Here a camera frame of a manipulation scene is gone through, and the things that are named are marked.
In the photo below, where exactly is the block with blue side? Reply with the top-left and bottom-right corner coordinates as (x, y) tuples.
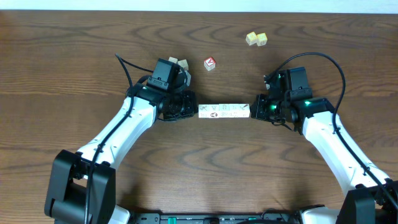
(239, 104), (251, 118)

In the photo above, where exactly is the white block green 4 side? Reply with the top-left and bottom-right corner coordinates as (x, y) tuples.
(198, 105), (209, 118)

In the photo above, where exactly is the white block green Z side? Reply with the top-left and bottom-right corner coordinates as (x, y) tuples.
(229, 104), (240, 118)

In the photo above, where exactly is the white block yellow W side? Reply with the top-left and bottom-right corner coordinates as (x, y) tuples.
(209, 105), (220, 118)

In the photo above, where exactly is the white block red U side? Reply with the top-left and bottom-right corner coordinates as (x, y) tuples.
(219, 104), (230, 118)

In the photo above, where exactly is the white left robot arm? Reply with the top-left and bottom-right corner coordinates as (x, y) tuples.
(44, 83), (198, 223)

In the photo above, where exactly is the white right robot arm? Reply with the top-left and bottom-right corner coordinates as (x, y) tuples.
(251, 94), (397, 223)

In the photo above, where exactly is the white block beside red-bottom block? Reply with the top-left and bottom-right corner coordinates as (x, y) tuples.
(177, 59), (189, 71)

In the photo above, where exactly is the white block red bottom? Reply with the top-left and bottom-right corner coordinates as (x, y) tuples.
(169, 57), (178, 63)

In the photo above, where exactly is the red letter A block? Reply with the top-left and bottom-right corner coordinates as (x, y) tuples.
(204, 57), (216, 71)

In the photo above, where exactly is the yellow block right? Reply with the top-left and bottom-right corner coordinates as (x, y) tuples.
(257, 32), (268, 47)

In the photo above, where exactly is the yellow block left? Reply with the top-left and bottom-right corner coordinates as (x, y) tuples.
(246, 32), (258, 45)

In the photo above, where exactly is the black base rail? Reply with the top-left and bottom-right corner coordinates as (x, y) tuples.
(124, 207), (343, 224)

